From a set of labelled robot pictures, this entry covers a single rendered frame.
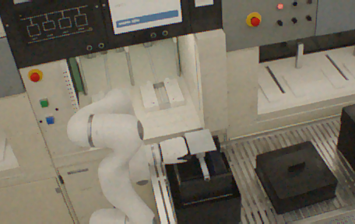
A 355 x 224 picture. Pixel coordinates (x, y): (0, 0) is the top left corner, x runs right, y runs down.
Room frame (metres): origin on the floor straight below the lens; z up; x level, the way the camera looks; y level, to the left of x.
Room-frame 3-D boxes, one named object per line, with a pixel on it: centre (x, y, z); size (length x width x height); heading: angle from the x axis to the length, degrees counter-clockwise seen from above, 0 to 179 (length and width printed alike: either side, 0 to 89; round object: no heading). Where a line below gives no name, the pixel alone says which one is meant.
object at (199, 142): (1.29, -0.08, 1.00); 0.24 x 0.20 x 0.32; 6
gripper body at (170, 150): (1.28, 0.03, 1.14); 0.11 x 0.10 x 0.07; 96
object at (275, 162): (1.34, -0.51, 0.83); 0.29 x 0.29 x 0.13; 9
